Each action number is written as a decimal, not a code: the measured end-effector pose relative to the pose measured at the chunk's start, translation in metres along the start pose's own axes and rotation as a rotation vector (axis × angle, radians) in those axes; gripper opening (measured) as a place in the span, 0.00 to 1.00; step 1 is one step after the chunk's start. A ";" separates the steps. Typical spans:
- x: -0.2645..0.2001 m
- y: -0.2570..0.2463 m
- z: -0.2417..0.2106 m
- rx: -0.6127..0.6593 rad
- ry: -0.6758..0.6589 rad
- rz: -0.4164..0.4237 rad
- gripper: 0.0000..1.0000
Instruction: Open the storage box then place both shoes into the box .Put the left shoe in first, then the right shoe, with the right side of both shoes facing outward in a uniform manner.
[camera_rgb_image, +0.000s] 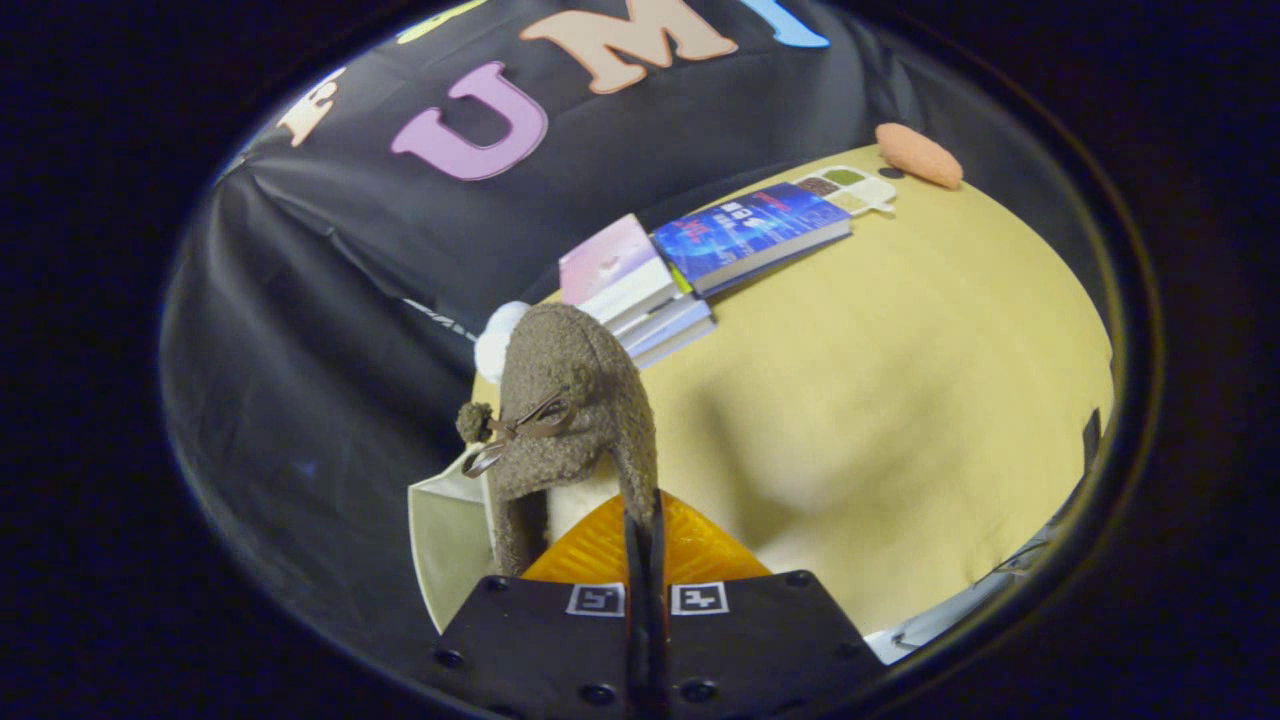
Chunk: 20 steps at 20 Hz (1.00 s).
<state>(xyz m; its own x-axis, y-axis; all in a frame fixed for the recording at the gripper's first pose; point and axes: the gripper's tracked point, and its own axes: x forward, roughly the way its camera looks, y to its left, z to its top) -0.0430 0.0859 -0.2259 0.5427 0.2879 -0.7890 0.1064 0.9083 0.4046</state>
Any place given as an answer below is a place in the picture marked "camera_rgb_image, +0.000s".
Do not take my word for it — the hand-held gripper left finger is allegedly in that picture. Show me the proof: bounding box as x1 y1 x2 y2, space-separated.
425 490 649 720

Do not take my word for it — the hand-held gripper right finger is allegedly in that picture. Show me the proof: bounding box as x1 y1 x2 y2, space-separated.
648 489 887 720

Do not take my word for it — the beige fabric storage box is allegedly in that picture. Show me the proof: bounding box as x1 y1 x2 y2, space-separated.
408 448 497 633

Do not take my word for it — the brown fuzzy shoe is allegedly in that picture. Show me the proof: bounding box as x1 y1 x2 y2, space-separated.
456 303 661 579

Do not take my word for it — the white plush toy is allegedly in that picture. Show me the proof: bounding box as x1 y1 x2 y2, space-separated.
474 301 531 385

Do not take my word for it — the lavender book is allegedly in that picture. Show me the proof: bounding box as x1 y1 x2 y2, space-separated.
625 305 717 369

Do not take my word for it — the white book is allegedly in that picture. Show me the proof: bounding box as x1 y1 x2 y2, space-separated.
610 290 707 347

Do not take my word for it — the pink cover book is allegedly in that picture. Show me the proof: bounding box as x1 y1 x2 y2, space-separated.
558 214 680 323

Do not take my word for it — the black backdrop cloth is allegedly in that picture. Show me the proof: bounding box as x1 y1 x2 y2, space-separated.
160 0 1121 661

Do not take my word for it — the blue cover book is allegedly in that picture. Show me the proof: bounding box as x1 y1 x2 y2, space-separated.
651 182 853 298

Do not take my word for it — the white compartment tray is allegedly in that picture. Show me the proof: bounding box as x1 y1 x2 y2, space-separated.
795 166 898 216

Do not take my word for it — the orange plush pouch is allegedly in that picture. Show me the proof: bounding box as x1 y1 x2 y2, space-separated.
876 123 964 190

